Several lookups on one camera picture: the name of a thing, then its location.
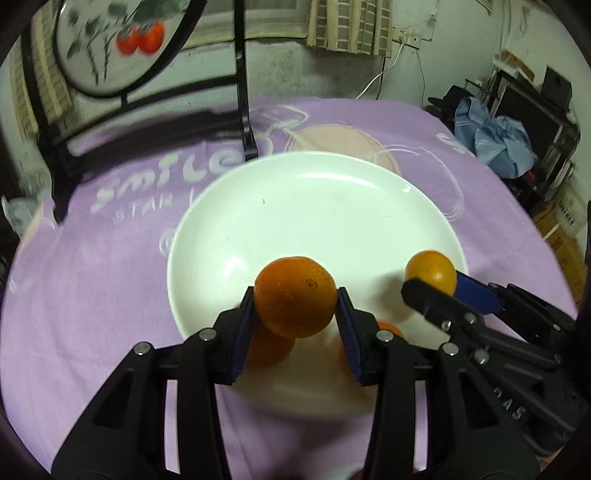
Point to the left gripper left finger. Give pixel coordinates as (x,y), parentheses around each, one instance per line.
(120,434)

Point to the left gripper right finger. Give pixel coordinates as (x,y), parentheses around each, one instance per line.
(470,436)

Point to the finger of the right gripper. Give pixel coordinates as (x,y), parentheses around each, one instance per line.
(476,295)
(462,326)

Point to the yellow orange citrus fruit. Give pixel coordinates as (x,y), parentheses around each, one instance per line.
(433,268)

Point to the large orange tangerine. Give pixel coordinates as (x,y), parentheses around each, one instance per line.
(267,349)
(295,297)

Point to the large orange tangerine front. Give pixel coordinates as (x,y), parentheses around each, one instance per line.
(295,297)

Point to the cardboard box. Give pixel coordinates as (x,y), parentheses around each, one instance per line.
(565,249)

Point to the white oval plate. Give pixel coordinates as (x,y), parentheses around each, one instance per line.
(360,221)

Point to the blue clothes pile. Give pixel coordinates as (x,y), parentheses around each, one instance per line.
(501,143)

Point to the black monitor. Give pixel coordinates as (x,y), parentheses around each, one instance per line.
(553,137)

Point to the white plastic bag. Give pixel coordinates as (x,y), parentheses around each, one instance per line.
(22,214)

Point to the right beige checked curtain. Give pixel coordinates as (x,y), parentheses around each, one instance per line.
(361,27)

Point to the beige checked curtain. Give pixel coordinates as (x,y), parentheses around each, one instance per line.
(361,27)
(53,91)

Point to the left beige checked curtain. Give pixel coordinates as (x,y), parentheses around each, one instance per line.
(53,91)

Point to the wall power strip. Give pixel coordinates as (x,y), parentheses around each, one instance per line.
(408,37)

